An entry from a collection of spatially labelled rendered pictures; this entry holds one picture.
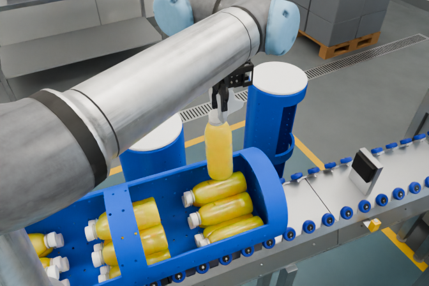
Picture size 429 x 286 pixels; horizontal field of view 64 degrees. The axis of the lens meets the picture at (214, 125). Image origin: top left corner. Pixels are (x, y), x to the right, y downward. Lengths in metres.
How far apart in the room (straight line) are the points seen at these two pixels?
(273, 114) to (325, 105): 1.70
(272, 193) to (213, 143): 0.25
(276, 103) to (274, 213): 0.75
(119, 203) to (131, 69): 0.63
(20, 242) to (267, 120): 1.36
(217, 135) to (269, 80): 0.90
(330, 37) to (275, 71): 2.20
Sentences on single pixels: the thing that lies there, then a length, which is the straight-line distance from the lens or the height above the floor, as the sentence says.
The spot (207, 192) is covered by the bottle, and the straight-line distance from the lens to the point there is 1.06.
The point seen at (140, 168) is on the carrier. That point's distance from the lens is 1.41.
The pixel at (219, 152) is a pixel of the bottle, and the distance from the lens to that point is 0.84.
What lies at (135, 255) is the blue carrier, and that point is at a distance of 0.92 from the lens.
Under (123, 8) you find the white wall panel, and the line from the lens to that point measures 4.35.
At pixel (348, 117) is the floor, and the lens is 3.26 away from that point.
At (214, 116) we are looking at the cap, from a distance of 0.80.
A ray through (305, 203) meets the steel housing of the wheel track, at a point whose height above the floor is 0.93.
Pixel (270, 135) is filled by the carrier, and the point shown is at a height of 0.77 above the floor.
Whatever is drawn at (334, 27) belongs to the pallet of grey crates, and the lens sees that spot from 3.86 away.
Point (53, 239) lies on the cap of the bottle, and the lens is 1.08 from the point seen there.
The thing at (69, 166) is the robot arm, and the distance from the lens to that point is 0.28.
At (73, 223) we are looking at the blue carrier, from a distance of 1.18.
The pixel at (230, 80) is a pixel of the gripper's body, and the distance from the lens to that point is 0.74.
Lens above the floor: 1.97
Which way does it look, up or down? 42 degrees down
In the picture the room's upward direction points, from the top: straight up
